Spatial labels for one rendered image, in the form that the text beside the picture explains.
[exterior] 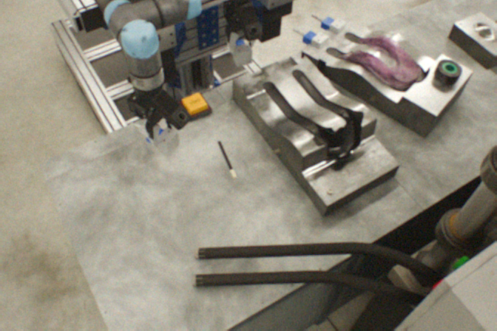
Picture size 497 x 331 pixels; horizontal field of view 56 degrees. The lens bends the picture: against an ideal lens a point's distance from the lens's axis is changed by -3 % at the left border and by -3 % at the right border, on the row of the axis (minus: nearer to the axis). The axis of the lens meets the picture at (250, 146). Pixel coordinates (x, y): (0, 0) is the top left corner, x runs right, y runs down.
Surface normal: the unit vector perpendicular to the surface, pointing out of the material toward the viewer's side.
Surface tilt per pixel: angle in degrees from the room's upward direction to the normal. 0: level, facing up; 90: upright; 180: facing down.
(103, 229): 0
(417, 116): 90
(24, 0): 0
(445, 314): 90
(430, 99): 0
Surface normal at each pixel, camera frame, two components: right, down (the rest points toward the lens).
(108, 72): 0.03, -0.60
